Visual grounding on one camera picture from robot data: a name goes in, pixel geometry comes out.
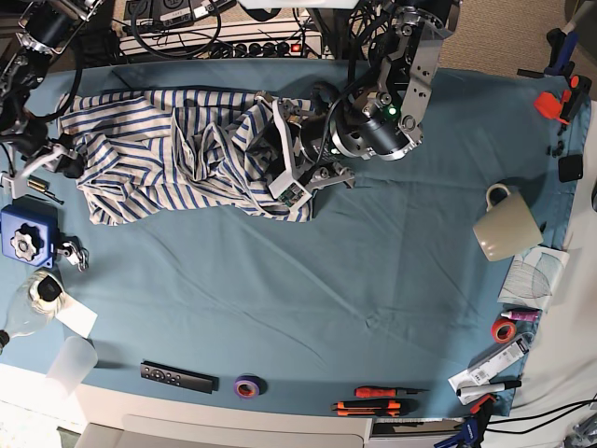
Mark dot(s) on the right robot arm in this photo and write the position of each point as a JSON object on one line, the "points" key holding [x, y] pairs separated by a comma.
{"points": [[47, 29]]}

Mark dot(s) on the small metal padlock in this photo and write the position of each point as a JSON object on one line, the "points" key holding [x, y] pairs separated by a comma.
{"points": [[74, 253]]}

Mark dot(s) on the leaf pattern card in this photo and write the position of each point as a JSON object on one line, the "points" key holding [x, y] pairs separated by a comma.
{"points": [[533, 278]]}

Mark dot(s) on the black cable tie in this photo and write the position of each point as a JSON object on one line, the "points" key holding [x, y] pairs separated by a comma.
{"points": [[122, 80]]}

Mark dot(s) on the small black box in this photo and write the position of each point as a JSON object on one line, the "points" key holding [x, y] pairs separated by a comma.
{"points": [[570, 168]]}

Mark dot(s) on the teal table cloth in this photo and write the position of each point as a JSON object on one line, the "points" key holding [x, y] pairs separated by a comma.
{"points": [[386, 285]]}

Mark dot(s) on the orange utility knife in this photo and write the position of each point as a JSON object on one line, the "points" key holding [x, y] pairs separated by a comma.
{"points": [[373, 407]]}

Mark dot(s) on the white packaged item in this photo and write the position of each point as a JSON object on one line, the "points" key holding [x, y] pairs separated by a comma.
{"points": [[497, 361]]}

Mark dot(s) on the blue white striped T-shirt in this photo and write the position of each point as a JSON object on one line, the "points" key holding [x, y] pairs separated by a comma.
{"points": [[148, 151]]}

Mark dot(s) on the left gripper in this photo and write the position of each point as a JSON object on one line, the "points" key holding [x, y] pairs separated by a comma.
{"points": [[376, 130]]}

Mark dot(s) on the translucent plastic cup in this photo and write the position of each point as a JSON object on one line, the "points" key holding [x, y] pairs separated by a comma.
{"points": [[75, 360]]}

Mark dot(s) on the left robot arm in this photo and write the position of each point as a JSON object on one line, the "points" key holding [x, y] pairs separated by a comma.
{"points": [[394, 59]]}

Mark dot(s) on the red screwdriver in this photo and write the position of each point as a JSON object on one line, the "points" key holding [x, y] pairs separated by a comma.
{"points": [[372, 392]]}

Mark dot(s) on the clear plastic bottle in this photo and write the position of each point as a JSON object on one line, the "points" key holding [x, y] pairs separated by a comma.
{"points": [[35, 303]]}

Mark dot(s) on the orange tape roll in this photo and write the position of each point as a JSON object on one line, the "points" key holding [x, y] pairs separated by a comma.
{"points": [[503, 330]]}

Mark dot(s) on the small purple tube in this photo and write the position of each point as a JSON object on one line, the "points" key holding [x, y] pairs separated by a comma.
{"points": [[520, 315]]}

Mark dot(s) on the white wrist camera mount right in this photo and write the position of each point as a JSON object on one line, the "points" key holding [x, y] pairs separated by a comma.
{"points": [[14, 181]]}

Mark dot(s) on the beige ceramic mug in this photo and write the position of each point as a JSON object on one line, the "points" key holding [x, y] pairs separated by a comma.
{"points": [[508, 226]]}

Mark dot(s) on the black power strip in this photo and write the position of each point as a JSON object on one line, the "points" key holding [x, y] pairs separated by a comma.
{"points": [[268, 49]]}

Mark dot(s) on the black remote control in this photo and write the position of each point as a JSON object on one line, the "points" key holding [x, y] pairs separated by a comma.
{"points": [[189, 380]]}

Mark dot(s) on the purple tape roll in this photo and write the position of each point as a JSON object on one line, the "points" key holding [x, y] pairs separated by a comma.
{"points": [[248, 386]]}

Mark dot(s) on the blue box with knob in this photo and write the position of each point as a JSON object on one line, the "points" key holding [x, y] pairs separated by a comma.
{"points": [[29, 232]]}

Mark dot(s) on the black marker pen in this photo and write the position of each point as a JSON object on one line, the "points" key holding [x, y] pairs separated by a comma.
{"points": [[470, 391]]}

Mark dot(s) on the blue black clamp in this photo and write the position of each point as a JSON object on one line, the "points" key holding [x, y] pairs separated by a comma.
{"points": [[471, 432]]}

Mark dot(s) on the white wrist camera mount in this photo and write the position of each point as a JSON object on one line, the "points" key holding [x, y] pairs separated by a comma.
{"points": [[14, 181], [298, 174]]}

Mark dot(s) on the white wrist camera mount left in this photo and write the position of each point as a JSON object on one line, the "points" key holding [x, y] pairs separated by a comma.
{"points": [[298, 174]]}

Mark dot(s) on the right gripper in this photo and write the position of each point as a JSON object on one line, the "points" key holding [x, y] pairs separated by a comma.
{"points": [[68, 162]]}

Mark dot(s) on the orange black clamp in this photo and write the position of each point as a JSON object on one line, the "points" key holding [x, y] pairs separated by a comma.
{"points": [[564, 109]]}

